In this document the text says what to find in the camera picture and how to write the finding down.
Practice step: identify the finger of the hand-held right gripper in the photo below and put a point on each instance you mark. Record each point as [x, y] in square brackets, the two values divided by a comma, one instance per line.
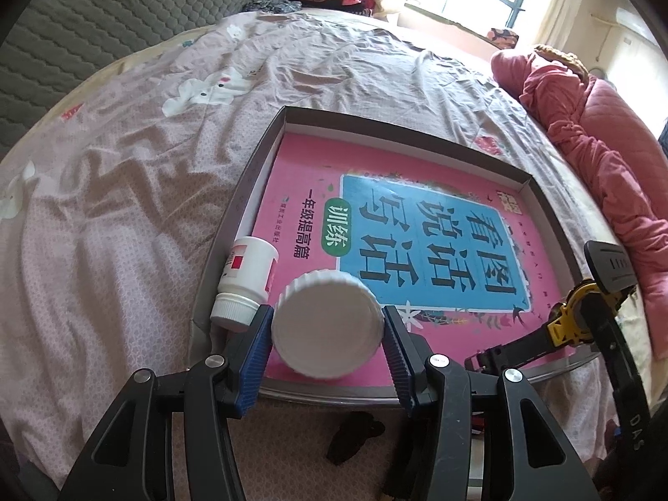
[621, 355]

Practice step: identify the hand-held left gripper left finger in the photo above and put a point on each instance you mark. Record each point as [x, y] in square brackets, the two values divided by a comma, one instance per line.
[255, 355]

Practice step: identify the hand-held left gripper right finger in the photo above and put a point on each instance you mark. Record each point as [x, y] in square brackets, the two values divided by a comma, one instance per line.
[399, 360]

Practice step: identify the yellow and black wristwatch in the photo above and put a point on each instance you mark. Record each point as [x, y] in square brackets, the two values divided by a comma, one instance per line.
[561, 326]

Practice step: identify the white round ribbed jar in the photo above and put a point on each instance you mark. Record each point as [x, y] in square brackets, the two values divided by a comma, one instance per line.
[326, 329]

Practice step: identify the small white pill bottle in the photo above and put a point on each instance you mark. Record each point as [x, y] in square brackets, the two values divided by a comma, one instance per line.
[245, 276]

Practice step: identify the grey cardboard box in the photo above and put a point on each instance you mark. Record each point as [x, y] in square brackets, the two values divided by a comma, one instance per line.
[237, 209]

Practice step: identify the small black object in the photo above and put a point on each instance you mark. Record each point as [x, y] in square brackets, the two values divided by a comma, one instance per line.
[355, 433]

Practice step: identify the pink and blue book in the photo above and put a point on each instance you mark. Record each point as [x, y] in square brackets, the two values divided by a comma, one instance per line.
[313, 177]

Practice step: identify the pink floral bedsheet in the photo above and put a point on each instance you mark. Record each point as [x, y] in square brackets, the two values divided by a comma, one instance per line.
[130, 193]

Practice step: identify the pink quilt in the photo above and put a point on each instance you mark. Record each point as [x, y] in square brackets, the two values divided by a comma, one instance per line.
[600, 130]

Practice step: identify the tan knitted cloth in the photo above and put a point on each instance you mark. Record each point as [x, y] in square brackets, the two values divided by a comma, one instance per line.
[563, 57]

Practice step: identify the white air conditioner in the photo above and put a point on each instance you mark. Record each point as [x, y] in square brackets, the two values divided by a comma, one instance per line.
[631, 23]

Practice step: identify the red floral pouch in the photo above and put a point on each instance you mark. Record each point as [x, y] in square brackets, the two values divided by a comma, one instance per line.
[503, 39]

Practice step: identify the dark patterned cloth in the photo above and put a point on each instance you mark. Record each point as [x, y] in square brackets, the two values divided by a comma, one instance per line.
[271, 5]

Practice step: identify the grey quilted headboard cover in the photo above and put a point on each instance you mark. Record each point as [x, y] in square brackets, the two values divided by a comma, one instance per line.
[104, 26]

